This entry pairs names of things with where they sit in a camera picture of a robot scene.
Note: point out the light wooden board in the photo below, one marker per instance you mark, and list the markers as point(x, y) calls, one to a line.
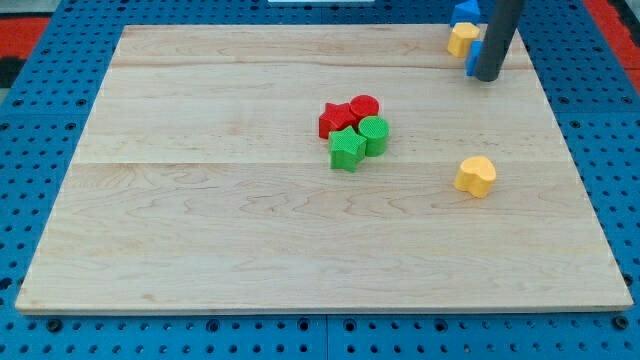
point(200, 186)

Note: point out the yellow heart block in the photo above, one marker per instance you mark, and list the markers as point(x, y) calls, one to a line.
point(476, 176)

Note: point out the green star block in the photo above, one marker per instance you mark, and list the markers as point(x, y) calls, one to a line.
point(346, 149)

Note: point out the red star block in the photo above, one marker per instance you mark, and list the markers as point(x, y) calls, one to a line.
point(335, 117)

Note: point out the green cylinder block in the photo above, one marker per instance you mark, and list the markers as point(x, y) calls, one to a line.
point(376, 131)

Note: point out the red cylinder block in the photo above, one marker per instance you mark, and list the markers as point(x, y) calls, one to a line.
point(364, 105)

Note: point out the blue cube block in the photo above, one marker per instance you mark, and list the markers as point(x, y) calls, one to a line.
point(472, 56)

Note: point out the yellow pentagon block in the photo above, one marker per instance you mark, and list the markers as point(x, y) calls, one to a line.
point(461, 37)

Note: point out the blue triangle block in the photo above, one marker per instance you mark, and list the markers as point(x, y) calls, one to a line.
point(467, 11)

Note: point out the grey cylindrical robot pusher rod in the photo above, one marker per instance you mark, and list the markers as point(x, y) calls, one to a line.
point(498, 37)

